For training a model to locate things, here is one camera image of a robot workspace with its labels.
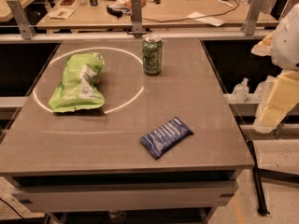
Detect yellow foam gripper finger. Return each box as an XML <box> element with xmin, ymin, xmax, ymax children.
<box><xmin>253</xmin><ymin>70</ymin><xmax>299</xmax><ymax>133</ymax></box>
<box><xmin>251</xmin><ymin>32</ymin><xmax>274</xmax><ymax>56</ymax></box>

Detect white paper sheet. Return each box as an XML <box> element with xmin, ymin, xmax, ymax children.
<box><xmin>188</xmin><ymin>12</ymin><xmax>225</xmax><ymax>27</ymax></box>

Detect green soda can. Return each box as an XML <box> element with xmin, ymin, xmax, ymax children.
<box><xmin>142</xmin><ymin>35</ymin><xmax>163</xmax><ymax>75</ymax></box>

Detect green rice chip bag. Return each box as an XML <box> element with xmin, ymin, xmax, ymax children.
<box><xmin>49</xmin><ymin>52</ymin><xmax>105</xmax><ymax>113</ymax></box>

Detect metal bracket post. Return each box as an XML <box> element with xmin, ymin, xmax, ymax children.
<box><xmin>129</xmin><ymin>0</ymin><xmax>146</xmax><ymax>38</ymax></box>
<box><xmin>7</xmin><ymin>0</ymin><xmax>36</xmax><ymax>39</ymax></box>
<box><xmin>241</xmin><ymin>0</ymin><xmax>264</xmax><ymax>35</ymax></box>

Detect middle metal bracket post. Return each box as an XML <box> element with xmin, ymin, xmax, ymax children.
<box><xmin>129</xmin><ymin>0</ymin><xmax>146</xmax><ymax>38</ymax></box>

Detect brown phone wallet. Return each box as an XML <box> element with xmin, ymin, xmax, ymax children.
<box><xmin>61</xmin><ymin>0</ymin><xmax>75</xmax><ymax>6</ymax></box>

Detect left metal bracket post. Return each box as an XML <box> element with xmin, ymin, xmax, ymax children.
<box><xmin>7</xmin><ymin>0</ymin><xmax>36</xmax><ymax>39</ymax></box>

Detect black cable on desk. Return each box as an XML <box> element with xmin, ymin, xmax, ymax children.
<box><xmin>142</xmin><ymin>0</ymin><xmax>241</xmax><ymax>23</ymax></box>

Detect right metal bracket post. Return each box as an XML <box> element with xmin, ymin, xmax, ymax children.
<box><xmin>241</xmin><ymin>0</ymin><xmax>264</xmax><ymax>35</ymax></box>

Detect white table drawer front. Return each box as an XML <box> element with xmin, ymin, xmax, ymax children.
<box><xmin>13</xmin><ymin>181</ymin><xmax>238</xmax><ymax>213</ymax></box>

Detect black floor stand leg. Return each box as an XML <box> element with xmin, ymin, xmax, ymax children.
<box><xmin>247</xmin><ymin>140</ymin><xmax>270</xmax><ymax>217</ymax></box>

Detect black sunglasses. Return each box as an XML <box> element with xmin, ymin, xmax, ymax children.
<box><xmin>107</xmin><ymin>6</ymin><xmax>122</xmax><ymax>19</ymax></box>

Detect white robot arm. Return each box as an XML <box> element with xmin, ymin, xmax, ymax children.
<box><xmin>251</xmin><ymin>4</ymin><xmax>299</xmax><ymax>133</ymax></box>

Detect blue snack packet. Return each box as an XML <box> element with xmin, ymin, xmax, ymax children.
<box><xmin>140</xmin><ymin>117</ymin><xmax>193</xmax><ymax>159</ymax></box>

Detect clear sanitizer bottle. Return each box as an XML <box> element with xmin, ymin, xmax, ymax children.
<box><xmin>254</xmin><ymin>76</ymin><xmax>276</xmax><ymax>101</ymax></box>
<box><xmin>231</xmin><ymin>77</ymin><xmax>249</xmax><ymax>103</ymax></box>

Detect white paper card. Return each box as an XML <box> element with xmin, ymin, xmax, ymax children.
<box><xmin>49</xmin><ymin>7</ymin><xmax>75</xmax><ymax>20</ymax></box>

